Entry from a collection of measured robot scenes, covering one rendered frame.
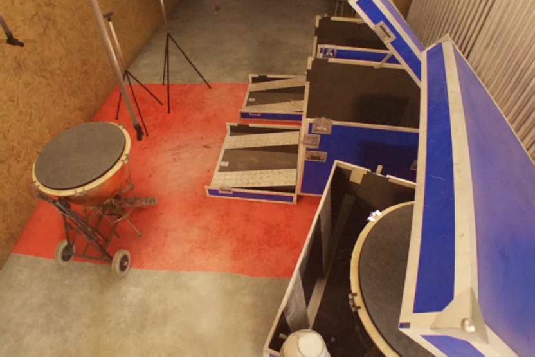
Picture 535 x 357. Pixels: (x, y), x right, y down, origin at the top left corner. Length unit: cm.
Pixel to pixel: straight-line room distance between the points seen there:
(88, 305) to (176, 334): 72
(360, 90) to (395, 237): 171
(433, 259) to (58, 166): 218
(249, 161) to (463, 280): 258
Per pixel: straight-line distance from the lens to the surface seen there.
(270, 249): 243
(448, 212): 62
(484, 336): 54
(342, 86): 284
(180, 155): 315
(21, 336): 281
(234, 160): 298
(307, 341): 88
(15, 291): 301
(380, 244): 143
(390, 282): 136
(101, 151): 224
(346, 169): 173
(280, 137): 303
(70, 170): 223
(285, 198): 258
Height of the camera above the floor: 217
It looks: 46 degrees down
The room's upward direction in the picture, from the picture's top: straight up
